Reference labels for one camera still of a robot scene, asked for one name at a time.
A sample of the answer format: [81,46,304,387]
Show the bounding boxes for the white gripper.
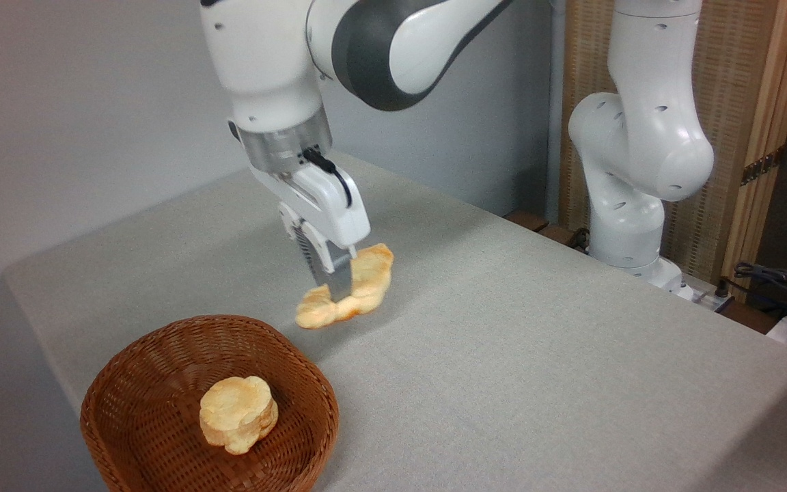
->
[250,163,372,303]

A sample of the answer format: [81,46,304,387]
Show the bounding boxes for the long braided bread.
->
[294,243,395,331]

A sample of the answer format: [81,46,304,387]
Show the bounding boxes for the round flower-shaped bread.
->
[199,375,279,456]

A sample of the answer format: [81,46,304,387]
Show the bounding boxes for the brown woven wicker basket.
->
[80,314,340,492]

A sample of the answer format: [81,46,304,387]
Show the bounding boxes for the grey tablecloth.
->
[1,147,787,492]

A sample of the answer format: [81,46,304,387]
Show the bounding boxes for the white power strip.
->
[689,286,734,314]

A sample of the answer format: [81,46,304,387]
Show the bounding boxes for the metal screen hinge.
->
[741,146,785,187]

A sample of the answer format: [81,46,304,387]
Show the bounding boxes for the wooden folding screen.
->
[560,0,787,288]

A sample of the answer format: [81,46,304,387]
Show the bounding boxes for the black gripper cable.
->
[302,148,354,208]

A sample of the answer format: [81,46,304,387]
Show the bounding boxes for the black cable bundle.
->
[732,262,787,323]

